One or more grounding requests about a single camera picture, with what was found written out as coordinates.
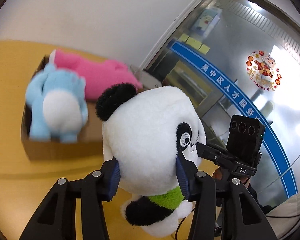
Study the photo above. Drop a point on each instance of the person's right hand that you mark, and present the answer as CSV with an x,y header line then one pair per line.
x,y
218,173

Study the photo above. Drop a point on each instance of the cardboard box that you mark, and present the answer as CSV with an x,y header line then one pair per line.
x,y
65,150

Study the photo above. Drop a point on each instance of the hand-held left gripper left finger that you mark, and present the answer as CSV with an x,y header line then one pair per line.
x,y
114,180

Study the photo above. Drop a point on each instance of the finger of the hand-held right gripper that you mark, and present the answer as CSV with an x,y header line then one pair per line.
x,y
207,150

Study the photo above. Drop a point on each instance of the light blue plush toy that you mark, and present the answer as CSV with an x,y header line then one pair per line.
x,y
57,105

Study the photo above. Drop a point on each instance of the white panda plush toy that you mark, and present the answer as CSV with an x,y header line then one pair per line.
x,y
145,135

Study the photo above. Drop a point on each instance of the cartoon door poster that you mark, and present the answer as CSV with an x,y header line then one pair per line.
x,y
206,21

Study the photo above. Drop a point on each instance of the pink plush toy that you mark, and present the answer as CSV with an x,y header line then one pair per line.
x,y
100,75

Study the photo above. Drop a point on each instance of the blue door banner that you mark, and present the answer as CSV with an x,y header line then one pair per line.
x,y
230,90

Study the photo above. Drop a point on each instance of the wooden desk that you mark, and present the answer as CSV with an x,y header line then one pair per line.
x,y
10,80

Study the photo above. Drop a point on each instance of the yellow sticky note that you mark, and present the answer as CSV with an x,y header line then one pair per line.
x,y
198,44
205,48
184,37
192,40

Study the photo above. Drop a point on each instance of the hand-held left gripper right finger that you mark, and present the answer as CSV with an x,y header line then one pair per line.
x,y
182,180

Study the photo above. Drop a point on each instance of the glass door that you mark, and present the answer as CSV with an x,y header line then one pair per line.
x,y
240,30

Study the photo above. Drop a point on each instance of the red festive door sticker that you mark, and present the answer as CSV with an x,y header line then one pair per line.
x,y
263,71

